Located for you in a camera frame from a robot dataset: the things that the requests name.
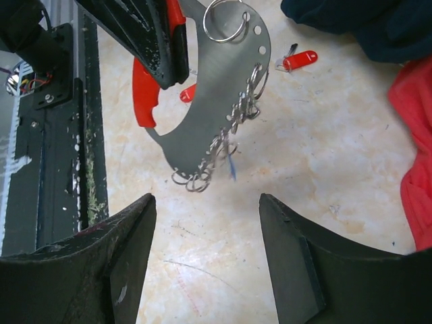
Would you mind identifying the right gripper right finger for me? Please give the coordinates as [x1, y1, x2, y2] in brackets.
[259, 194, 431, 323]

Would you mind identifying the red cloth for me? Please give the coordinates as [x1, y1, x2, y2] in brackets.
[387, 57, 432, 252]

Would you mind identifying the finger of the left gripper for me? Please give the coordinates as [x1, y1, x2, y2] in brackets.
[76, 0, 189, 90]

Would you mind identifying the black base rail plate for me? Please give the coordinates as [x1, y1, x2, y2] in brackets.
[1, 16, 109, 257]

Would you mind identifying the key with red tag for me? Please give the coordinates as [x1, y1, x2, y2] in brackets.
[275, 43, 319, 73]
[180, 84, 196, 103]

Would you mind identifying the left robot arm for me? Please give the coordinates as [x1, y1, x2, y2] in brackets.
[1, 1, 189, 90]

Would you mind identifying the key with blue tag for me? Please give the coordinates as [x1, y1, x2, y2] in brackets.
[227, 153, 237, 181]

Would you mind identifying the dark navy shirt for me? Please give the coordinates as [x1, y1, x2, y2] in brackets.
[280, 0, 431, 63]

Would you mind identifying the metal key holder red handle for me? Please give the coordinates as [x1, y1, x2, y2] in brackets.
[132, 1, 271, 192]

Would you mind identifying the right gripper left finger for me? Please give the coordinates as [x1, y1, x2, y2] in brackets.
[1, 194, 157, 323]

